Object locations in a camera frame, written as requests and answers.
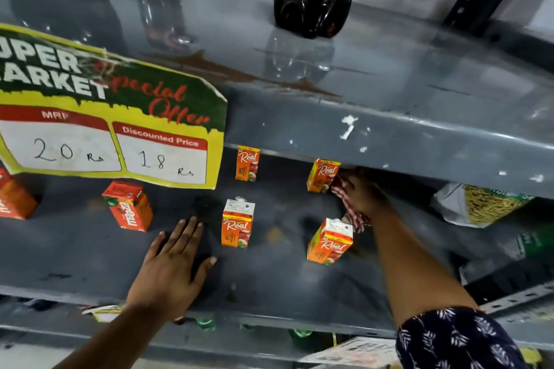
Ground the person's left hand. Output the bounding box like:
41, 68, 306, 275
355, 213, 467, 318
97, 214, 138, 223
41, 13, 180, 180
126, 216, 218, 323

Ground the person's right hand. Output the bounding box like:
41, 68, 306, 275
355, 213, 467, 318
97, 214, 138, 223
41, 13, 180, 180
338, 167, 391, 221

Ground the red white checked cloth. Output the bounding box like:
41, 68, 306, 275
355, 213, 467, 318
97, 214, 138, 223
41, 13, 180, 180
331, 176, 372, 234

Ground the person's left forearm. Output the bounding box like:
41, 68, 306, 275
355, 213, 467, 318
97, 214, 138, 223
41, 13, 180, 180
52, 302, 184, 369

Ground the person's right forearm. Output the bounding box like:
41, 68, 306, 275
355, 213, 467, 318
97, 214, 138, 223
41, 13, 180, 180
370, 204, 481, 330

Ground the small orange juice carton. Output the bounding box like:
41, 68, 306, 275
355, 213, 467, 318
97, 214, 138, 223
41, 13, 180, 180
235, 146, 261, 183
306, 159, 342, 194
306, 218, 354, 266
221, 197, 256, 249

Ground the red mango drink carton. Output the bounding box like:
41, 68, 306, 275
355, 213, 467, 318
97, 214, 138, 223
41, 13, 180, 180
0, 167, 39, 221
102, 180, 154, 233

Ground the grey metal shelf board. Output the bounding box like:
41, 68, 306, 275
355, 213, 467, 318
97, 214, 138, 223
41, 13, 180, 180
0, 148, 554, 350
0, 0, 554, 201

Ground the yellow green price sign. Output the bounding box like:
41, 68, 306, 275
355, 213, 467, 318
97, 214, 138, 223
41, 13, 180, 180
0, 23, 228, 190

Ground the clear noodle packet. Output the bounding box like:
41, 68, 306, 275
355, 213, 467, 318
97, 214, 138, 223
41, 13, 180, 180
431, 183, 537, 229

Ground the white printed paper sheet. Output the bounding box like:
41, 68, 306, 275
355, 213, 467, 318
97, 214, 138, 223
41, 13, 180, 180
299, 336, 401, 369

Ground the dark blue leaf-print sleeve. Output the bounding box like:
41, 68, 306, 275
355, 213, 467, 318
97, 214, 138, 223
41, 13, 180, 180
395, 306, 531, 369

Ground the green white packet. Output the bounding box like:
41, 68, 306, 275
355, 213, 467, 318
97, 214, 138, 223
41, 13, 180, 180
498, 224, 554, 262

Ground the yellow packet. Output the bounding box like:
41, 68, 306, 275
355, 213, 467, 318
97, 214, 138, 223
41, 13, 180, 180
519, 346, 544, 368

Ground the grey slotted metal rail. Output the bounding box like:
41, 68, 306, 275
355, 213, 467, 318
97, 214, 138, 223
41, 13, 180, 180
480, 280, 554, 315

